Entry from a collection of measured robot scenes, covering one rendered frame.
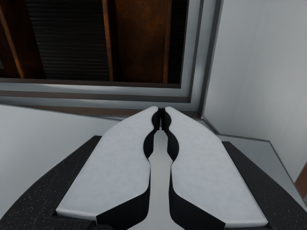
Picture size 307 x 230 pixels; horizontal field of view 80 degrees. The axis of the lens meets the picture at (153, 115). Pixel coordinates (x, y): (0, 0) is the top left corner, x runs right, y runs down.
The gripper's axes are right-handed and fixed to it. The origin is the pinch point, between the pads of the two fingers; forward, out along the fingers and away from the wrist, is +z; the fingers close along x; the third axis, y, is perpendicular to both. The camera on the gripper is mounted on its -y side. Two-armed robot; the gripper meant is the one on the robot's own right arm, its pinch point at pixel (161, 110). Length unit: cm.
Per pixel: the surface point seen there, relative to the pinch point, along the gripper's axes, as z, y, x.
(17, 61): 13.3, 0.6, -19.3
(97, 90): 3.2, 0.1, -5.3
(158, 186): 0.7, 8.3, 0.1
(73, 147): 0.7, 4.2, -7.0
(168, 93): 3.2, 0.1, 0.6
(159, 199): 0.7, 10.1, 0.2
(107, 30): 13.3, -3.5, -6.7
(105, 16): 13.4, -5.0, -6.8
